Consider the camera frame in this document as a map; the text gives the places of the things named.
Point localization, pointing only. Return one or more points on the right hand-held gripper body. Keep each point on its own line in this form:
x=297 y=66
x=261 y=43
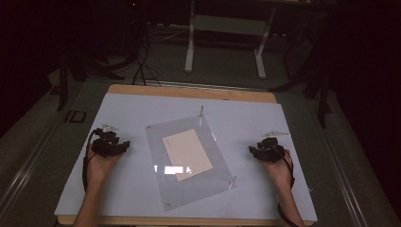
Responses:
x=268 y=151

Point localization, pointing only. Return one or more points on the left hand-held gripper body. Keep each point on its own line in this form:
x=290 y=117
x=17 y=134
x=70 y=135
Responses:
x=108 y=146

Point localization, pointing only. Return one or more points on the person's left hand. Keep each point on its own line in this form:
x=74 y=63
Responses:
x=101 y=167

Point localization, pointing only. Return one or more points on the person's right hand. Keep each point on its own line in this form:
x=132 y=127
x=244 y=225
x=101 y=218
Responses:
x=279 y=173

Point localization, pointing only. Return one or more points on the white table mat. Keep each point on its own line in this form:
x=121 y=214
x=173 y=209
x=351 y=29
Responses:
x=246 y=126

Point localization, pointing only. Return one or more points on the metal standoff pin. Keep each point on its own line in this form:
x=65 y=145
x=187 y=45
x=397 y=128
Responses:
x=201 y=115
x=232 y=182

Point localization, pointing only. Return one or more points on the black stand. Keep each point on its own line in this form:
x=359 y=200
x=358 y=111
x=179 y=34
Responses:
x=321 y=91
x=63 y=85

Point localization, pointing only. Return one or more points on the beige card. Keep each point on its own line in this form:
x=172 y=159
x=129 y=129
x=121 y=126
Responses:
x=187 y=154

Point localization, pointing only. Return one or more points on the black floor bracket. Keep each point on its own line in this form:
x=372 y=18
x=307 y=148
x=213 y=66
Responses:
x=75 y=116

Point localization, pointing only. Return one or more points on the clear acrylic frame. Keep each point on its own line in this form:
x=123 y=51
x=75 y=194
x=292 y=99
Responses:
x=195 y=186

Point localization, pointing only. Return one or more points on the white-legged desk frame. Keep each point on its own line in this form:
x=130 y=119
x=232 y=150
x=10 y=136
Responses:
x=227 y=26

